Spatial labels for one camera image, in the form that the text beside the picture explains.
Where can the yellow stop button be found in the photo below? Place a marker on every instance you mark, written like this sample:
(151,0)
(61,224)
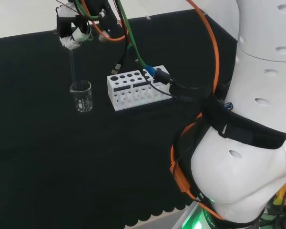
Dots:
(282,195)

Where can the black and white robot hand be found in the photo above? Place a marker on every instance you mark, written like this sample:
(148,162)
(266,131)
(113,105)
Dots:
(68,26)

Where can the white test tube rack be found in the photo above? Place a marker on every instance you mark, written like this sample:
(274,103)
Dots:
(124,82)

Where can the clear glass beaker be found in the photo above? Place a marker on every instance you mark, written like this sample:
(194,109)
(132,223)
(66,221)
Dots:
(82,100)

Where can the black bench cloth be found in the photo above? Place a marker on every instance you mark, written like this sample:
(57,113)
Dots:
(62,155)

